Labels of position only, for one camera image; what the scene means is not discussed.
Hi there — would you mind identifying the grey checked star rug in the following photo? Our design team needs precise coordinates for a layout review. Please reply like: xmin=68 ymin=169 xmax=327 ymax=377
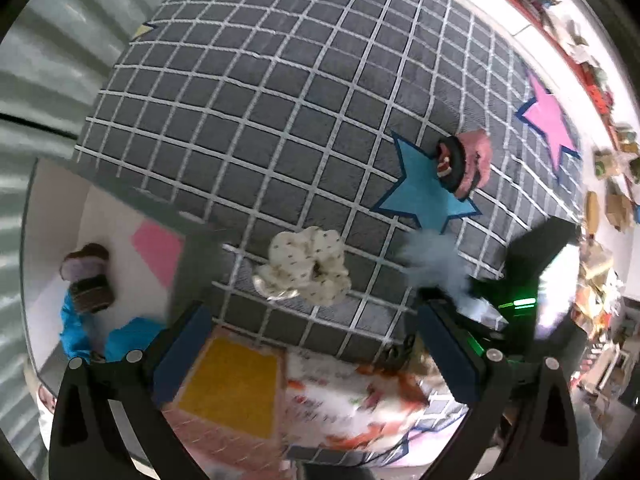
xmin=75 ymin=0 xmax=582 ymax=361

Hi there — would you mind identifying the cream dotted scrunchie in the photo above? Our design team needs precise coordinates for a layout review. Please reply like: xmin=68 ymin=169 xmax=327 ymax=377
xmin=252 ymin=226 xmax=352 ymax=307

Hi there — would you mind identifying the pink black small toy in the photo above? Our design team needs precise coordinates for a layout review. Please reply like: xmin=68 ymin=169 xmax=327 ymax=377
xmin=436 ymin=129 xmax=492 ymax=202

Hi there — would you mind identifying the pink tissue box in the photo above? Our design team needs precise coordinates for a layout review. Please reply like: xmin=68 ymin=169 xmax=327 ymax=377
xmin=162 ymin=330 xmax=468 ymax=479

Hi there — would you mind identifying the white storage box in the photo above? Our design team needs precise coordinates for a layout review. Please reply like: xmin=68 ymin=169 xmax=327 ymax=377
xmin=20 ymin=158 xmax=224 ymax=393

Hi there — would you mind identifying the light blue fluffy cloth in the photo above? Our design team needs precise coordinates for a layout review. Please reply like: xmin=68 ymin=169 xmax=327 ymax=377
xmin=398 ymin=230 xmax=508 ymax=330

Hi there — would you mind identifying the pink sponge block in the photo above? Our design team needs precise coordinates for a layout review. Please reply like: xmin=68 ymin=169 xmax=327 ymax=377
xmin=131 ymin=220 xmax=184 ymax=289

